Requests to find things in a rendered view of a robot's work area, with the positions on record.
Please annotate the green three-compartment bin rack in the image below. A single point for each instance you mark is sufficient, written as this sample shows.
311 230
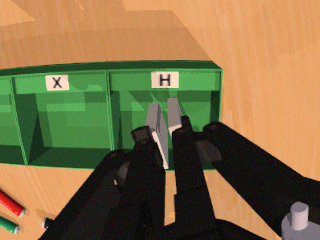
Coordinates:
76 129

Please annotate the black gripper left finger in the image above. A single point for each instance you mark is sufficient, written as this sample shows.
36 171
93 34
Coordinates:
142 201

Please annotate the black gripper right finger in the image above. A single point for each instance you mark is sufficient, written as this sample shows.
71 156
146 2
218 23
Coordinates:
283 198

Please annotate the red battery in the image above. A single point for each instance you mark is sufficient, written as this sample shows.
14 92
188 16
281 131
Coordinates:
11 204

